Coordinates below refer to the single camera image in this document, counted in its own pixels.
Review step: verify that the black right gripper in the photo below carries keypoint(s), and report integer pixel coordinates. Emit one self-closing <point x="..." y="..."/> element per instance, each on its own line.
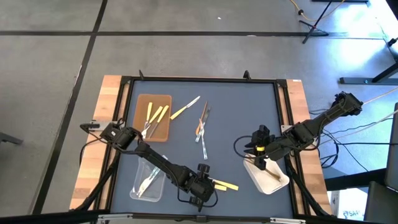
<point x="269" y="147"/>

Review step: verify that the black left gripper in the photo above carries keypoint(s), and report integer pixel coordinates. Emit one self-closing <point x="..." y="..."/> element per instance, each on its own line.
<point x="196" y="186"/>

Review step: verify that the gold utensil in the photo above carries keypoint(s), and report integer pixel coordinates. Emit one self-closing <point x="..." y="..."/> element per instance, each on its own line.
<point x="275" y="175"/>

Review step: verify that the gold knife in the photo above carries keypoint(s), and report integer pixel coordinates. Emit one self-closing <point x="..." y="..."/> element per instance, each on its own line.
<point x="202" y="116"/>

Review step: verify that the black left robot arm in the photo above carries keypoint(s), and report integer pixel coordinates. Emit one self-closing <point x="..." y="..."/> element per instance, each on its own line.
<point x="155" y="158"/>

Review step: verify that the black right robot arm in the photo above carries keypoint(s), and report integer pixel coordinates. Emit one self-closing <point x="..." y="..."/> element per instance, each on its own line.
<point x="311" y="129"/>

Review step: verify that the blue-grey table mat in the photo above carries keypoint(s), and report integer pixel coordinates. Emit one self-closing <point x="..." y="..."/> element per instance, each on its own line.
<point x="230" y="124"/>

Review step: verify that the white plastic bin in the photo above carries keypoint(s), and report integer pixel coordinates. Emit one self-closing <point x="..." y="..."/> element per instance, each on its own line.
<point x="264" y="183"/>

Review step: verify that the clear plastic bin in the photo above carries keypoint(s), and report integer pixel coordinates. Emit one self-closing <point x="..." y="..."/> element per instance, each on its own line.
<point x="155" y="193"/>

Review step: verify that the orange plastic bin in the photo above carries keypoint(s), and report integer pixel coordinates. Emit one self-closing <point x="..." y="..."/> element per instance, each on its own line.
<point x="140" y="109"/>

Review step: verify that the black desk leg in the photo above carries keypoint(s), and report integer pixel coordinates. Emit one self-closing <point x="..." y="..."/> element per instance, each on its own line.
<point x="354" y="180"/>

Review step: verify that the white printed box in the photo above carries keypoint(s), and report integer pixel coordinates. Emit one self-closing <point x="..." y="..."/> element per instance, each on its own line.
<point x="348" y="205"/>

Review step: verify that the black desk base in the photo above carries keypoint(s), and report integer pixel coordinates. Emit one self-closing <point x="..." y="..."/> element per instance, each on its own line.
<point x="357" y="80"/>

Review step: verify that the black tripod stand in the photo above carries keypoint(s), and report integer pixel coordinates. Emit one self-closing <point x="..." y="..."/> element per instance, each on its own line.
<point x="311" y="28"/>

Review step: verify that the dark grey chair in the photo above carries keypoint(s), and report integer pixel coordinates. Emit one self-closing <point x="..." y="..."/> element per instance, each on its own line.
<point x="382" y="202"/>

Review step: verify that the grey floor object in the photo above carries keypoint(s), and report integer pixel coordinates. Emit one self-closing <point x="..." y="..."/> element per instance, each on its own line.
<point x="9" y="138"/>

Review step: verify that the metal mounting bracket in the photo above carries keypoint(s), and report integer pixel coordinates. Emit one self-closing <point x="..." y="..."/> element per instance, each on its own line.
<point x="284" y="127"/>
<point x="99" y="125"/>

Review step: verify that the black table frame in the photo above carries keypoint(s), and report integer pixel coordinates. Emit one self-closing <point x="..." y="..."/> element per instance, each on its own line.
<point x="202" y="78"/>

